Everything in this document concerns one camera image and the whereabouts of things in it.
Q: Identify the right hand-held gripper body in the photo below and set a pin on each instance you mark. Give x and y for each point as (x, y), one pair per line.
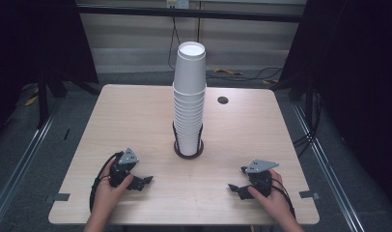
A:
(260, 166)

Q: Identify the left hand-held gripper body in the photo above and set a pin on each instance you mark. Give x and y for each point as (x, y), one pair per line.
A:
(126, 157)

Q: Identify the stack of white paper cups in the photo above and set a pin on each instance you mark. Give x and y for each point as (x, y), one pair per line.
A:
(189, 96)

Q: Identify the person's right hand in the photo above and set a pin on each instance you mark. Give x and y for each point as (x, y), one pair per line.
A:
(276, 203)

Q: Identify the person's left hand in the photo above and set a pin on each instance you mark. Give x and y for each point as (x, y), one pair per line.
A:
(105, 198)

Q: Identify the grey tape piece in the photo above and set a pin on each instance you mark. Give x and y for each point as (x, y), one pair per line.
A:
(309, 195)
(61, 197)

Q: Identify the round black table grommet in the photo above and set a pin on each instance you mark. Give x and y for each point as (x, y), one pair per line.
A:
(222, 100)

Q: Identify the black metal stand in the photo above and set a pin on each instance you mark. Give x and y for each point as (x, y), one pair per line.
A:
(42, 96)

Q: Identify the black curtain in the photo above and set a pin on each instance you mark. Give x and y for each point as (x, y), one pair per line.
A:
(30, 38)
(361, 80)

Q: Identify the black horizontal metal bar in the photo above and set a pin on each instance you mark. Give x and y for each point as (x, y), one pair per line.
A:
(216, 14)

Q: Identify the right metal floor rail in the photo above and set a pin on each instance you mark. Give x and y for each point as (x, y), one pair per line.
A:
(329, 167)

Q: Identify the metal floor rail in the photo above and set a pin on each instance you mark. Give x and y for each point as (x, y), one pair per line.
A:
(329, 167)
(20, 161)

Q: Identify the left metal floor rail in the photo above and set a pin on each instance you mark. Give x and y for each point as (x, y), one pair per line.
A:
(20, 161)

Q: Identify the white wall socket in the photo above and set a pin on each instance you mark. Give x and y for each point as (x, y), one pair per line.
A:
(178, 3)

